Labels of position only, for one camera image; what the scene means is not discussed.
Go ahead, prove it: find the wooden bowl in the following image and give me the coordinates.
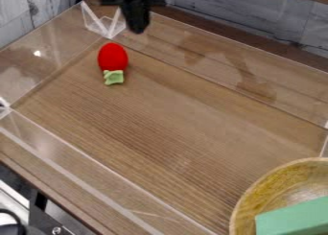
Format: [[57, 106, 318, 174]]
[[230, 157, 328, 235]]

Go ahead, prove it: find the black cable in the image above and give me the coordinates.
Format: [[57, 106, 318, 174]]
[[0, 208, 27, 235]]

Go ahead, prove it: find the black table leg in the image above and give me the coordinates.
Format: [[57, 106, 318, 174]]
[[34, 192, 49, 212]]

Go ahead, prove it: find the red plush strawberry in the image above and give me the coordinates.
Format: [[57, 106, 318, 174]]
[[98, 42, 129, 85]]

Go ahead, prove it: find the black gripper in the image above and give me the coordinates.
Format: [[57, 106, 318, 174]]
[[101, 0, 167, 35]]

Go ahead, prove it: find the green foam block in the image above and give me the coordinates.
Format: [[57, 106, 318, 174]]
[[255, 197, 328, 235]]

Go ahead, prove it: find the clear acrylic enclosure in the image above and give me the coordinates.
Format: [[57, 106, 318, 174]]
[[0, 2, 328, 235]]

